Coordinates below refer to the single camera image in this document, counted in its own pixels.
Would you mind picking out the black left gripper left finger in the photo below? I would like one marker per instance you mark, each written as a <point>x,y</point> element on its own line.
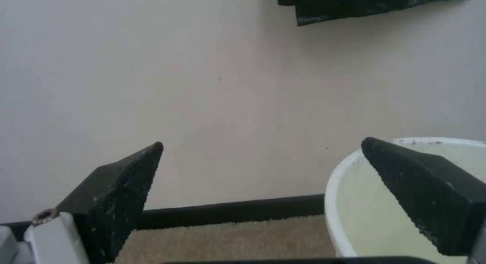
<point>110,195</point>

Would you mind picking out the beige carpet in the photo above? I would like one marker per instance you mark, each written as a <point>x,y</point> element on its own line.
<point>228,235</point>

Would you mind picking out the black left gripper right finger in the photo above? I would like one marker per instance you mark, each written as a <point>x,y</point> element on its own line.
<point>421,195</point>

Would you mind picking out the white round trash bin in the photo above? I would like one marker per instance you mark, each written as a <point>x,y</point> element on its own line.
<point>379,235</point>

